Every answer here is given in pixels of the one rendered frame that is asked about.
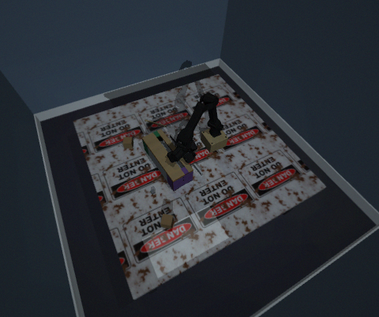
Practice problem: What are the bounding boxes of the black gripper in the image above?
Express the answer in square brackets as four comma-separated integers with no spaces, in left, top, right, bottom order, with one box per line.
[167,142,197,162]

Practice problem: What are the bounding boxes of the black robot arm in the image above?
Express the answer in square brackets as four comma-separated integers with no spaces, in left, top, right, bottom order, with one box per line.
[171,92,223,163]

